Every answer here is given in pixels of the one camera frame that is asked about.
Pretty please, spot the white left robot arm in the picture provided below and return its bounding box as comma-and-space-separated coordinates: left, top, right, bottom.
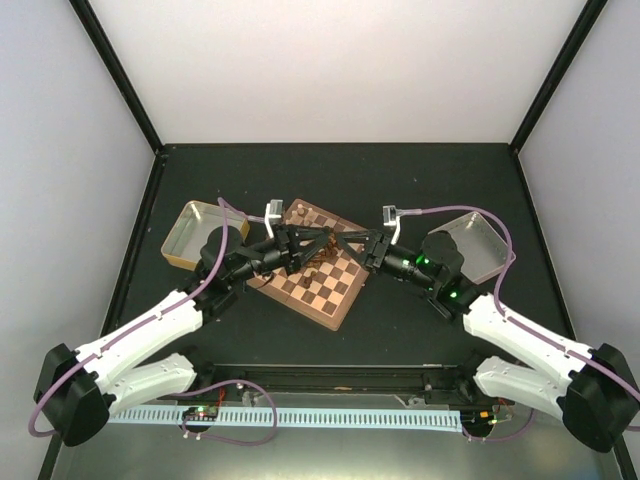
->
28, 224, 333, 447

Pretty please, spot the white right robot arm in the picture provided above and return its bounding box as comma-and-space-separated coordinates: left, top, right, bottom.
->
335, 230, 639, 453

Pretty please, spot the dark pawn chess piece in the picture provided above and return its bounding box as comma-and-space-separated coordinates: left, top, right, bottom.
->
305, 270, 318, 284

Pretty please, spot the wooden chess board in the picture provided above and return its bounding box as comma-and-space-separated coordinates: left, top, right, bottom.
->
247, 199, 368, 331

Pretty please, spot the yellow metal tin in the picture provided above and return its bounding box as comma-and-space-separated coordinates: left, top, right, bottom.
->
161, 200, 223, 271

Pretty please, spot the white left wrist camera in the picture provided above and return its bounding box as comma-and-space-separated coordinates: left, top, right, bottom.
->
263, 199, 283, 239

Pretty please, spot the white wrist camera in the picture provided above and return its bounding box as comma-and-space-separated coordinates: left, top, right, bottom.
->
382, 205, 402, 245
263, 199, 283, 239

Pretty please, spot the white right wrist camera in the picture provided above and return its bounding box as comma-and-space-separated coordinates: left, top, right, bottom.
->
382, 205, 402, 245

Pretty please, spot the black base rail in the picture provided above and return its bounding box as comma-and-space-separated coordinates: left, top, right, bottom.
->
192, 364, 479, 404

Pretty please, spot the white slotted cable duct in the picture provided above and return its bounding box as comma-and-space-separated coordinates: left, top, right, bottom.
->
110, 405, 463, 433

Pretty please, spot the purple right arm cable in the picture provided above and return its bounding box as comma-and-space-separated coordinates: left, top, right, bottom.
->
399, 203, 640, 431

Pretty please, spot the black frame post left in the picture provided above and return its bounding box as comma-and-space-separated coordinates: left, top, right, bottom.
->
69, 0, 164, 154

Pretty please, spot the black frame post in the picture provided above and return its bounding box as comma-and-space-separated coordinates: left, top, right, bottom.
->
69, 0, 164, 154
509, 0, 608, 155

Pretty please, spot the black frame post right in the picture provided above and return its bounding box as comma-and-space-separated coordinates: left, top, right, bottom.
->
509, 0, 608, 155

